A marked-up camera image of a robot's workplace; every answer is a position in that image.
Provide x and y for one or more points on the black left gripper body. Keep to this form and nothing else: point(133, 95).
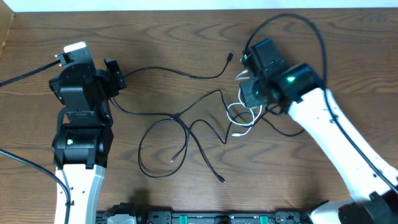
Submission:
point(113, 83)

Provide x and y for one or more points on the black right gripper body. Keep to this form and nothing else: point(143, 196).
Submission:
point(253, 93)

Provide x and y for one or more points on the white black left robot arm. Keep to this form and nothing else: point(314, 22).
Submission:
point(84, 136)

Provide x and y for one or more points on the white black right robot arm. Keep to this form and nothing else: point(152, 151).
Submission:
point(370, 180)

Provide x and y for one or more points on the brown cardboard side panel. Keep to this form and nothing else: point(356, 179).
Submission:
point(6, 19)

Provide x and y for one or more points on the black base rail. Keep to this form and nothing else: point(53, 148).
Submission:
point(130, 213)

